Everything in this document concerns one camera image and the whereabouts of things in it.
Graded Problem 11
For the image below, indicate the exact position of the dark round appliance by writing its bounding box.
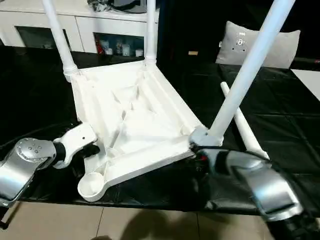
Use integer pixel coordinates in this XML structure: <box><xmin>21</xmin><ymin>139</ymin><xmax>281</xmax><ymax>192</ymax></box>
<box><xmin>112</xmin><ymin>0</ymin><xmax>161</xmax><ymax>13</ymax></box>

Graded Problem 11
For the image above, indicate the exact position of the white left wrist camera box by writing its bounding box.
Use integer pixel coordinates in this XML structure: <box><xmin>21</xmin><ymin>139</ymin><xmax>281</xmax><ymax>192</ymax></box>
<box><xmin>52</xmin><ymin>122</ymin><xmax>99</xmax><ymax>170</ymax></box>

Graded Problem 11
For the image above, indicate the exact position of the dark clutter pile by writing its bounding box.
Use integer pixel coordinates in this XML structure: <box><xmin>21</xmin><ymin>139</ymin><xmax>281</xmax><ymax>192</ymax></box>
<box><xmin>87</xmin><ymin>0</ymin><xmax>115</xmax><ymax>13</ymax></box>

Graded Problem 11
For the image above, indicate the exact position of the white plastic table leg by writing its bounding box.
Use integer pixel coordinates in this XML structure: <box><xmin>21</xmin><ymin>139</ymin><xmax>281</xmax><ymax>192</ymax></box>
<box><xmin>206</xmin><ymin>0</ymin><xmax>296</xmax><ymax>143</ymax></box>
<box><xmin>145</xmin><ymin>0</ymin><xmax>158</xmax><ymax>65</ymax></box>
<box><xmin>42</xmin><ymin>0</ymin><xmax>80</xmax><ymax>77</ymax></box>
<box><xmin>220</xmin><ymin>81</ymin><xmax>269</xmax><ymax>160</ymax></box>

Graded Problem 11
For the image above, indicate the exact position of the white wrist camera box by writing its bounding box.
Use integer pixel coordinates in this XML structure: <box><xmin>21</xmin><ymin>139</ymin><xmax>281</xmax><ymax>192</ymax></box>
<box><xmin>52</xmin><ymin>122</ymin><xmax>99</xmax><ymax>170</ymax></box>
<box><xmin>189</xmin><ymin>125</ymin><xmax>223</xmax><ymax>150</ymax></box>

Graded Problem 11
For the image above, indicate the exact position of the white flat panel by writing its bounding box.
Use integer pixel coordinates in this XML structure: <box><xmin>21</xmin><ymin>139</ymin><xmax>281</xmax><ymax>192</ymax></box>
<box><xmin>292</xmin><ymin>69</ymin><xmax>320</xmax><ymax>101</ymax></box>

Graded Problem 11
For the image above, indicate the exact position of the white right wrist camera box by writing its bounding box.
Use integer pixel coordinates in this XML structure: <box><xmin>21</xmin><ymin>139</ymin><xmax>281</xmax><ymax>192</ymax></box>
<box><xmin>189</xmin><ymin>125</ymin><xmax>223</xmax><ymax>150</ymax></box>

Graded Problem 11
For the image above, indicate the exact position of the grey pillow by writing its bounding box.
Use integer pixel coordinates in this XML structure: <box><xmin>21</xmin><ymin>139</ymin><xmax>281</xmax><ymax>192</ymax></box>
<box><xmin>216</xmin><ymin>21</ymin><xmax>302</xmax><ymax>69</ymax></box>

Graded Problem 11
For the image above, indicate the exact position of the white plastic table top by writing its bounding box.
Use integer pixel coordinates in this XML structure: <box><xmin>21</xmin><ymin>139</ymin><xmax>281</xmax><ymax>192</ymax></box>
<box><xmin>65</xmin><ymin>60</ymin><xmax>223</xmax><ymax>202</ymax></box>

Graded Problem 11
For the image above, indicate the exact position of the black work mat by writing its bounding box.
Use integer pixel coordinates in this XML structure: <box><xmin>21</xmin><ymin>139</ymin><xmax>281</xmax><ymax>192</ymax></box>
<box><xmin>0</xmin><ymin>46</ymin><xmax>320</xmax><ymax>217</ymax></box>

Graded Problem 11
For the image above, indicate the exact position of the white cabinet with glass doors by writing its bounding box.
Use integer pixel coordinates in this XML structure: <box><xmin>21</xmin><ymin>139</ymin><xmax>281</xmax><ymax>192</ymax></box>
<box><xmin>0</xmin><ymin>0</ymin><xmax>161</xmax><ymax>58</ymax></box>

